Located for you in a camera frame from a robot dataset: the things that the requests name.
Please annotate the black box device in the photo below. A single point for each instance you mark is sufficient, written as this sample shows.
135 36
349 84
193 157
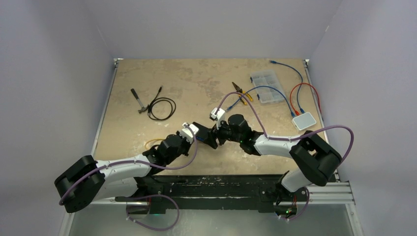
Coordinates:
206 135

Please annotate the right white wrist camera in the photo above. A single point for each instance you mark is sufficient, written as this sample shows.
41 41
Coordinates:
217 114

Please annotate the white network switch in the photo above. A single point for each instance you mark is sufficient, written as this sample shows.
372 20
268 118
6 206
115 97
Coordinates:
303 121

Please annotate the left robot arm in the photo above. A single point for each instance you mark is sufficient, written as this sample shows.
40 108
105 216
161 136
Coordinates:
89 179

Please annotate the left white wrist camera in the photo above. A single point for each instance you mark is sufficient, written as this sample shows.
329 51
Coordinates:
189 132

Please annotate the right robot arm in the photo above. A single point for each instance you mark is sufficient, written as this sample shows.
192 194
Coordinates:
316 160

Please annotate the small grey hammer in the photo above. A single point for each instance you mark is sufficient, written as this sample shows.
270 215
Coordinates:
143 108

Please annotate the yellow handled pliers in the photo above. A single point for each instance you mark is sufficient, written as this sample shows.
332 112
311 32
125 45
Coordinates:
240 90

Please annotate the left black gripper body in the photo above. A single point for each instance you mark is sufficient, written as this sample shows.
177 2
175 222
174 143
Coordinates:
184 148

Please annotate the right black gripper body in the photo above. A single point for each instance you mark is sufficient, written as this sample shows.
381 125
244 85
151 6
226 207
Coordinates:
223 133

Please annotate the clear plastic organizer box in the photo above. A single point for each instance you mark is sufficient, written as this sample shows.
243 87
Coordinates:
267 87

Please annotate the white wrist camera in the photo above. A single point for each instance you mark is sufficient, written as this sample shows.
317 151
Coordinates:
189 132
217 114

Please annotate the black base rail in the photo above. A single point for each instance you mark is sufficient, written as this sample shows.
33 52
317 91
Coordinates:
214 192

